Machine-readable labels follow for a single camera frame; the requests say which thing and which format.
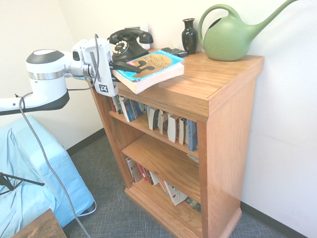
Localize camouflage cover book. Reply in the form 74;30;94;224
184;196;202;214

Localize black tripod stand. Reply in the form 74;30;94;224
0;172;45;196

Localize brown cover paperback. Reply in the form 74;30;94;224
167;113;180;143

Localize teal paperback book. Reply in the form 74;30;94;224
112;49;185;95

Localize dark wooden table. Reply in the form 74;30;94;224
11;208;67;238

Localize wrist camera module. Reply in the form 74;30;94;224
71;41;88;62

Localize wooden bookshelf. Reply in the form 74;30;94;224
90;48;265;238

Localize tan cover paperback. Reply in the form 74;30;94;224
158;110;169;135

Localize black rotary telephone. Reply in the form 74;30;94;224
107;28;154;63

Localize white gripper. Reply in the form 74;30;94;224
82;38;143;97

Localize black white paperback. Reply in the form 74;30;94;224
178;118;188;146

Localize thick black cover book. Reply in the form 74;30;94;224
147;106;161;131

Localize black remote control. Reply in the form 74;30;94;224
160;47;188;57

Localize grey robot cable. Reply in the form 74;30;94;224
14;34;100;238

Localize light blue covered sofa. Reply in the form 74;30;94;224
0;115;97;238

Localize blue illustrated cover book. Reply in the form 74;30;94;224
121;98;140;123

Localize blue spine book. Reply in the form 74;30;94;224
187;119;199;152

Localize black vase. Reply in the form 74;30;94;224
181;18;198;55

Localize green watering can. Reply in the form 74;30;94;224
197;0;300;61

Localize white cover paperback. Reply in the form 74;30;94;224
163;180;188;206

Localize red spine paperback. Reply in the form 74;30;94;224
137;163;149;183

